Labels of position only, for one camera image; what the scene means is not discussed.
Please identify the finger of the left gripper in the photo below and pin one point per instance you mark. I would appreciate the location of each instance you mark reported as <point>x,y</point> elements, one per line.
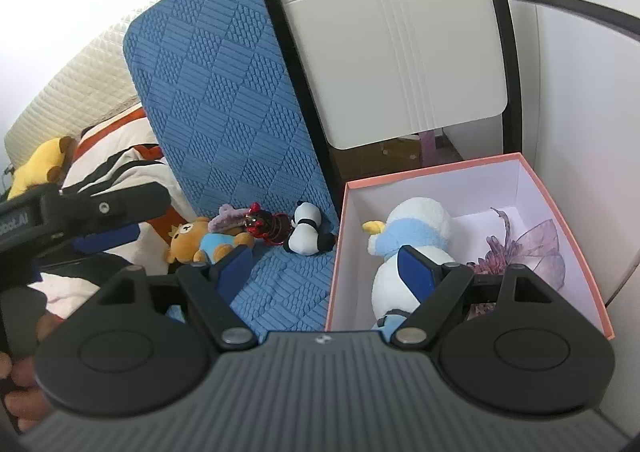
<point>93,223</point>

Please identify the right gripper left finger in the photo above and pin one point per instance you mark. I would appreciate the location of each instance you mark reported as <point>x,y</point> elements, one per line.
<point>209,290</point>

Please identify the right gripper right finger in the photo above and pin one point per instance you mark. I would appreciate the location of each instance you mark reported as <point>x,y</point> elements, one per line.
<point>440,290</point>

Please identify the brown bear plush blue shirt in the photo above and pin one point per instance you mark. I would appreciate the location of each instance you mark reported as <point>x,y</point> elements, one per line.
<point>194,242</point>

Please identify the red black devil figurine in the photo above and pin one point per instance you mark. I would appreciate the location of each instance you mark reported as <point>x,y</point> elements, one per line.
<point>272,228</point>

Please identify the black white panda plush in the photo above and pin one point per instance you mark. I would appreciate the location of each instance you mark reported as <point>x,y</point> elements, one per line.
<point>306,239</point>

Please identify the person's left hand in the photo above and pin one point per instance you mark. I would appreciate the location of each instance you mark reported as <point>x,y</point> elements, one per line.
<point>25,400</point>

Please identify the white blue penguin plush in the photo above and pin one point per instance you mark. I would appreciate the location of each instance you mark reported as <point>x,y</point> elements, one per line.
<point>413,242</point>

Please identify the purple plush toy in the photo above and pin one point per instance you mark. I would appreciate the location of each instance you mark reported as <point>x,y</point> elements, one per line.
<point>228,218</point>

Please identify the yellow plush toy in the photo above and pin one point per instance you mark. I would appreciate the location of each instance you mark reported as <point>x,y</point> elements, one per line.
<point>48,164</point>

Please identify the orange black striped blanket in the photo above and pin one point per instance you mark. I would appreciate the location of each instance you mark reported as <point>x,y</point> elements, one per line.
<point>120,152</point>

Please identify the pink cardboard storage box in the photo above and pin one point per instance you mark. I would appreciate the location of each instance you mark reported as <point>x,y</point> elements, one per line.
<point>472,192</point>

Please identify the purple fairy wing doll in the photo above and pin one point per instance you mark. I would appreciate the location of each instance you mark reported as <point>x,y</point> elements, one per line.
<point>538,249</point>

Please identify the cream quilted pillow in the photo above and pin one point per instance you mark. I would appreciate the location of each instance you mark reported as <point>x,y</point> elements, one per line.
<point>93,86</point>

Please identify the blue quilted mattress cover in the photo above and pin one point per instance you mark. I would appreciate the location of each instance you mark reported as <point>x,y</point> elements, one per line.
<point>212,78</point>

